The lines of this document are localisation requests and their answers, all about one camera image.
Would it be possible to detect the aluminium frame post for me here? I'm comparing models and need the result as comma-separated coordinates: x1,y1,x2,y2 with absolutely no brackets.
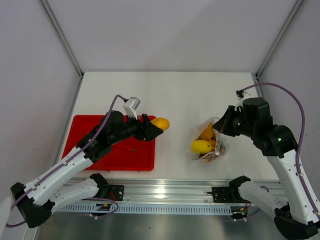
38,0,84,79
255,0,307,81

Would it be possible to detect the left aluminium frame post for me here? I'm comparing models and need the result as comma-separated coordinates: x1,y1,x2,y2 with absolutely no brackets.
38,0,84,79

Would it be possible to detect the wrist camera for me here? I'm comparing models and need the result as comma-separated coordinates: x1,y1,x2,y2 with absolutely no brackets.
123,97,141,120
235,89,251,108

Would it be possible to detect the right aluminium frame post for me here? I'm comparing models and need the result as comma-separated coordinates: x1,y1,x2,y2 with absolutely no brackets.
255,0,307,81

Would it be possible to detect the clear zip top bag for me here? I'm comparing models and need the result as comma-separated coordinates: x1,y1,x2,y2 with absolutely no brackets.
186,117,230,164

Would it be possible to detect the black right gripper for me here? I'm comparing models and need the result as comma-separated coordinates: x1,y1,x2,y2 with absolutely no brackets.
212,105,257,139

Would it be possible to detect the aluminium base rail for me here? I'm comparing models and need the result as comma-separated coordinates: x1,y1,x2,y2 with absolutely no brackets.
107,178,229,205

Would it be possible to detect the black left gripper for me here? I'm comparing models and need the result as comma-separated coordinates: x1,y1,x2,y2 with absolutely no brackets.
109,111,163,145

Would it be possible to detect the red plastic tray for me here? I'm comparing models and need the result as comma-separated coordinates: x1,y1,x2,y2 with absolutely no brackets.
62,115,156,172

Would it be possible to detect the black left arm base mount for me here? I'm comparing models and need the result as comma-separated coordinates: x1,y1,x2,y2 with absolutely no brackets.
107,185,125,202

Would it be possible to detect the yellow mango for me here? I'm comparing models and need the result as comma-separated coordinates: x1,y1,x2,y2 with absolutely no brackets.
191,140,212,154

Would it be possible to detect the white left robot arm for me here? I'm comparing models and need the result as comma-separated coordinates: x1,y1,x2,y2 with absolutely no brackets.
10,110,170,228

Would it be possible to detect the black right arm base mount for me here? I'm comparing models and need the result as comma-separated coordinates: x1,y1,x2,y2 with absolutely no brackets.
207,186,248,204

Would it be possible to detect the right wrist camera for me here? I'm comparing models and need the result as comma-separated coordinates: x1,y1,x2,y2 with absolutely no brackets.
235,89,251,108

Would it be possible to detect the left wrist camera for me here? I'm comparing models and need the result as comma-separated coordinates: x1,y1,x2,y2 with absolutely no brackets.
123,97,141,120

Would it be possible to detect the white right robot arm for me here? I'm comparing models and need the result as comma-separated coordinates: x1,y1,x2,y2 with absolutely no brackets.
213,97,320,240

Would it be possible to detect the yellow ginger root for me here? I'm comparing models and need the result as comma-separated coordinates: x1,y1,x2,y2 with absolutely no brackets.
200,122,217,149

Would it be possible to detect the white slotted cable duct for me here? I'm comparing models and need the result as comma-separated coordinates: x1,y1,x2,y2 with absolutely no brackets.
59,202,233,216

